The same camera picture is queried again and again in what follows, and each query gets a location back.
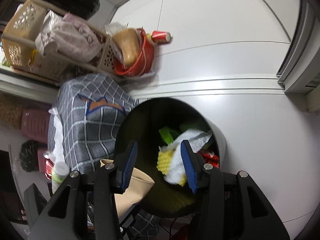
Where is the small pink stool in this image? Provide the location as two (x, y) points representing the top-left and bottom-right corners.
(37, 148), (47, 174)

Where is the white plastic bag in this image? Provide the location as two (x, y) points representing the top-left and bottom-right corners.
(160, 130), (213, 185)

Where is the red paper cup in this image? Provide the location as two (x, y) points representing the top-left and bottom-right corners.
(151, 31), (171, 43)

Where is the brown bread loaf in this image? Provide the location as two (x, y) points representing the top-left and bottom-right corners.
(112, 28), (140, 68)

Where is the green plastic bag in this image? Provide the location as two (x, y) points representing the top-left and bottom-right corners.
(159, 121), (207, 145)

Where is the white green bottle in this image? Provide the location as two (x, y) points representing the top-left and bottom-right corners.
(52, 161), (69, 194)

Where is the black trash bin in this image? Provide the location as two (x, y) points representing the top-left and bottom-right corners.
(114, 98), (226, 218)

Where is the red plastic basin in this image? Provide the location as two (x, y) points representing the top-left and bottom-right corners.
(114, 28), (155, 77)

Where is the red snack bag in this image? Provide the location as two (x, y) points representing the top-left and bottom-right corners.
(199, 150), (220, 168)

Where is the pink plastic stool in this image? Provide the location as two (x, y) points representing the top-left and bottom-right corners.
(21, 108), (50, 144)

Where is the beige plastic basket rack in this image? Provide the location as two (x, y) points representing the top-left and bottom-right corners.
(2, 0), (115, 82)

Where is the woven straw basket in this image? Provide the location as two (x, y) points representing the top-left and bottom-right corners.
(0, 94), (23, 129)

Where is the red can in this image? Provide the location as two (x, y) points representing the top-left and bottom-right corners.
(43, 151), (54, 180)

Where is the black garbage bag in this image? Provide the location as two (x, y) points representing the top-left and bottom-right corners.
(19, 140), (39, 172)

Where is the yellow knitted scrubber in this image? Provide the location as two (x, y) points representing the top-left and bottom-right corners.
(156, 148), (187, 186)

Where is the pink floral cloth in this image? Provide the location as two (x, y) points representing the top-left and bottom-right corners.
(35, 11), (102, 63)

